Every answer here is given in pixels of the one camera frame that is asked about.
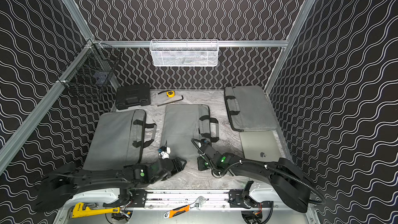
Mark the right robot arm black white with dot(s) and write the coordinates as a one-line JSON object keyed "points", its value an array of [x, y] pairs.
{"points": [[291, 185]]}

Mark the silver laptop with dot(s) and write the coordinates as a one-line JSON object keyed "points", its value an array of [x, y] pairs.
{"points": [[260, 146]]}

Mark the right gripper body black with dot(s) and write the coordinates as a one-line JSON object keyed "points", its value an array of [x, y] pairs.
{"points": [[202, 163]]}

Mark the white wire mesh basket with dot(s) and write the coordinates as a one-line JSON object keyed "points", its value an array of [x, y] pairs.
{"points": [[184, 52]]}

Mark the black wire basket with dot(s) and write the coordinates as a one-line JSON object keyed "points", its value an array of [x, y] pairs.
{"points": [[92, 76]]}

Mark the black plastic tool case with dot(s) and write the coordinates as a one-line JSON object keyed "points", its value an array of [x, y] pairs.
{"points": [[133, 95]]}

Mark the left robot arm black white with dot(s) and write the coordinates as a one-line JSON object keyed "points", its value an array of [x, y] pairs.
{"points": [[60, 185]]}

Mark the yellow pipe wrench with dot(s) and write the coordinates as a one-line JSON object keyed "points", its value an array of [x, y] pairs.
{"points": [[82, 210]]}

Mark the orange adjustable wrench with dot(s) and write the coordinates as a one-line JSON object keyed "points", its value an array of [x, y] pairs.
{"points": [[183, 209]]}

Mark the grey zippered laptop bag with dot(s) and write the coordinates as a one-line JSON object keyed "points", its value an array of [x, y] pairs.
{"points": [[248, 109]]}

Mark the black hex key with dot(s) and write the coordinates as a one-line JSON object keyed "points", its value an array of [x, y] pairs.
{"points": [[172, 100]]}

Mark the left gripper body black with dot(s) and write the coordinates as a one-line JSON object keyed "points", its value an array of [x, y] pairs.
{"points": [[174, 165]]}

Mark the yellow tape measure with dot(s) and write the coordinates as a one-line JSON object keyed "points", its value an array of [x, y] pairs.
{"points": [[169, 93]]}

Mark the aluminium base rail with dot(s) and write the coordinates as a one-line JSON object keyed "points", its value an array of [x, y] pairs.
{"points": [[215, 200]]}

